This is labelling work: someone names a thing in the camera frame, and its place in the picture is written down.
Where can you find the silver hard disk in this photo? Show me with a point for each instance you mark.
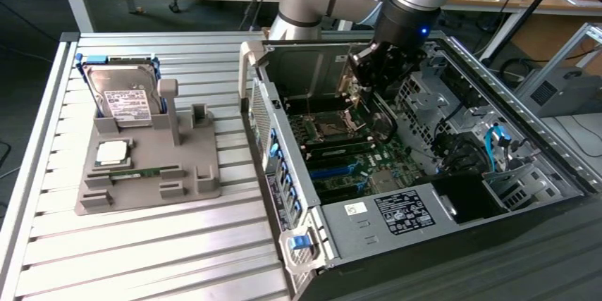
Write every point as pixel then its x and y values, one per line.
pixel 121 103

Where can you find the tall metal disk bay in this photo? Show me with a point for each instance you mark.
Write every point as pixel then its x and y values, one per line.
pixel 423 103

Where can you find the thin metal locking lever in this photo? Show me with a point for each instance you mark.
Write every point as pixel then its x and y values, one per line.
pixel 307 107

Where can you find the grey plastic parts rack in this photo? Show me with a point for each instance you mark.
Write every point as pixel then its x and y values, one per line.
pixel 149 160

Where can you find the blue case latch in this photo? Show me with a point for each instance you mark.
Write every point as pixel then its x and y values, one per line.
pixel 298 242

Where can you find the metal socket cover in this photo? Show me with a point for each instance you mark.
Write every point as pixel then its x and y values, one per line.
pixel 352 119

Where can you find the black stand pole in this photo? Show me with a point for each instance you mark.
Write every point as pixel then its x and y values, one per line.
pixel 530 8

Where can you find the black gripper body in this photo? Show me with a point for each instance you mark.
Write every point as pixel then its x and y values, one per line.
pixel 406 22

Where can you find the grey power supply unit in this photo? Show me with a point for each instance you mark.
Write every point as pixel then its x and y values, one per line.
pixel 347 230

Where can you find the grey computer tower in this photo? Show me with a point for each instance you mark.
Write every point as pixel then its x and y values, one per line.
pixel 569 93

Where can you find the open grey PC case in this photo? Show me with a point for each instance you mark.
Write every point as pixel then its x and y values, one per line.
pixel 260 110

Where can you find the aluminium profile frame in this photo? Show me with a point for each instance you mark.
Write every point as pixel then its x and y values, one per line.
pixel 571 45

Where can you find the green motherboard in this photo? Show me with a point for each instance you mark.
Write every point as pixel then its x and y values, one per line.
pixel 399 160

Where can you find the silver CPU chip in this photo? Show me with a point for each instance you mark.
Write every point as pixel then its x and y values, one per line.
pixel 112 153

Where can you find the CPU socket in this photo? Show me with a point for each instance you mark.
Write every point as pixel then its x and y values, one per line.
pixel 328 128

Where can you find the green RAM stick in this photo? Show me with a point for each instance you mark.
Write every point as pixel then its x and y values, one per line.
pixel 133 173

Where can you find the blue expansion slot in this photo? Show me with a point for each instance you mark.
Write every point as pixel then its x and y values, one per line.
pixel 328 172

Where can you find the black chair caster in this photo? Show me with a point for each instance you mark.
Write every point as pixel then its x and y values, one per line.
pixel 175 6

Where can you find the low metal disk bay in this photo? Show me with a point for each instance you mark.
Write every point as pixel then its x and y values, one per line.
pixel 517 191

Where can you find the grey chipset heatsink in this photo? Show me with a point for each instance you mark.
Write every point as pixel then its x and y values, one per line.
pixel 386 180

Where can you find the blue disk caddy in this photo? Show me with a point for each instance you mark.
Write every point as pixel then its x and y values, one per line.
pixel 96 58

